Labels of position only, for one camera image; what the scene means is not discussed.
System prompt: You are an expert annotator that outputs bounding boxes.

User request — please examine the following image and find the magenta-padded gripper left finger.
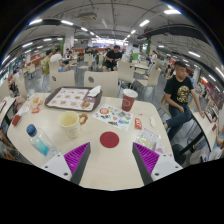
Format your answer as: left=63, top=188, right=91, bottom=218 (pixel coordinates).
left=41, top=142, right=92, bottom=186

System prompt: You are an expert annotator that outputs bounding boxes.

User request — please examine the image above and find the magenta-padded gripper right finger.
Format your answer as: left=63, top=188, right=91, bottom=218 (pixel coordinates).
left=131, top=142, right=184, bottom=186

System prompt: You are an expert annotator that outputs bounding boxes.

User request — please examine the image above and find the clear blue-capped water bottle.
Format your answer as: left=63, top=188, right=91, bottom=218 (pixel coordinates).
left=25, top=123, right=61, bottom=160

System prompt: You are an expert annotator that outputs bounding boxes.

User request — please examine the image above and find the small pink packet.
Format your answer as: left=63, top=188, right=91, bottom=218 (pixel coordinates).
left=154, top=145, right=165, bottom=155

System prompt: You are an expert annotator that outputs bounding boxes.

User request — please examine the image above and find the clear plastic bag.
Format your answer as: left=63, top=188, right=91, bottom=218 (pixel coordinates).
left=134, top=127, right=162, bottom=151

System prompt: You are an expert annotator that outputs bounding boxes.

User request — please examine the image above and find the small white sachet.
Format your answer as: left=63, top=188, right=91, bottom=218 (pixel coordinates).
left=148, top=115, right=157, bottom=129

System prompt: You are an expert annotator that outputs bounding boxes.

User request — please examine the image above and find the red ketchup packet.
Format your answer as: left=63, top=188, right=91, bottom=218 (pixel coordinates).
left=134, top=117, right=144, bottom=131

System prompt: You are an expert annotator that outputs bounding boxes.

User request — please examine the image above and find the white side table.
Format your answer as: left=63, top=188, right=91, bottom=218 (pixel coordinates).
left=0, top=96, right=17, bottom=128
left=191, top=109, right=218, bottom=151

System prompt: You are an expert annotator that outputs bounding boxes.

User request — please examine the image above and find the person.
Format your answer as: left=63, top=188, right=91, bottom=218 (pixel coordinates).
left=0, top=128, right=18, bottom=162
left=49, top=47, right=68, bottom=73
left=101, top=44, right=123, bottom=73
left=162, top=60, right=206, bottom=141
left=209, top=125, right=224, bottom=162
left=40, top=49, right=54, bottom=76

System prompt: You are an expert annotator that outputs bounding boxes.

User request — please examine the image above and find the flat round red coaster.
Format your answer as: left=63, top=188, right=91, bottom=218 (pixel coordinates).
left=99, top=131, right=120, bottom=149

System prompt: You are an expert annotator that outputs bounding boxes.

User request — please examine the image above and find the red flat packet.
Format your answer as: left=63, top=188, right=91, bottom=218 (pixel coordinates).
left=11, top=114, right=23, bottom=127

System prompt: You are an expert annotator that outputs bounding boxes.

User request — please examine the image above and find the white paper slip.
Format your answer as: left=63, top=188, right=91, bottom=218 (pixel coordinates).
left=16, top=105, right=32, bottom=117

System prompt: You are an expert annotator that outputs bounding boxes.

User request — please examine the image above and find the clear food wrapper with snacks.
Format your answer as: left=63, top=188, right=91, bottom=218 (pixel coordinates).
left=28, top=93, right=46, bottom=114

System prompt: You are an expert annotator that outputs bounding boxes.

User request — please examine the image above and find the round fried pastry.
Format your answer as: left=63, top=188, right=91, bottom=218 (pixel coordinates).
left=80, top=99, right=92, bottom=110

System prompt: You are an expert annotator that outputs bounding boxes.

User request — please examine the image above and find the brown tray with paper liner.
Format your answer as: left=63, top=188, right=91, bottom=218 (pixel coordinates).
left=44, top=86, right=103, bottom=112

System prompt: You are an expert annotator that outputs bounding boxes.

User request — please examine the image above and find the colourful sticker sheet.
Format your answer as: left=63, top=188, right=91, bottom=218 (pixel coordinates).
left=92, top=103, right=134, bottom=132

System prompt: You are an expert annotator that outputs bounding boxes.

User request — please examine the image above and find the red paper cup with lid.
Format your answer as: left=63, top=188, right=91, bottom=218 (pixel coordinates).
left=121, top=88, right=139, bottom=113

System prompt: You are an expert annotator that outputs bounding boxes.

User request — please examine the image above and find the crumpled white napkin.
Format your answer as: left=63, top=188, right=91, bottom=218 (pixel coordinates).
left=87, top=85, right=102, bottom=98

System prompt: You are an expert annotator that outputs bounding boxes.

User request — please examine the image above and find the beige chair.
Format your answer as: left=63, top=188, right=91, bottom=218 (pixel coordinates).
left=83, top=70, right=120, bottom=98
left=48, top=69, right=77, bottom=94

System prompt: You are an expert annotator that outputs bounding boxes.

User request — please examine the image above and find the beige chairs group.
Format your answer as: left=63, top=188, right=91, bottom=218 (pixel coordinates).
left=19, top=53, right=164, bottom=98

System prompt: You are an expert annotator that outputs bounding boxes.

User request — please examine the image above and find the ceiling air conditioning unit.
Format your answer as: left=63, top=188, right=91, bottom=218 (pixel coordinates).
left=78, top=12, right=98, bottom=22

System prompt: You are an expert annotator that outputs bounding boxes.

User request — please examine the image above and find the ceiling lights group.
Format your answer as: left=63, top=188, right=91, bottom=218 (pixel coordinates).
left=0, top=8, right=224, bottom=83

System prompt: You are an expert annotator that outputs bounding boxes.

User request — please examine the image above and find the cream mug with pretzel handle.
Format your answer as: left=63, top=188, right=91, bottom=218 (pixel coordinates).
left=57, top=110, right=89, bottom=140

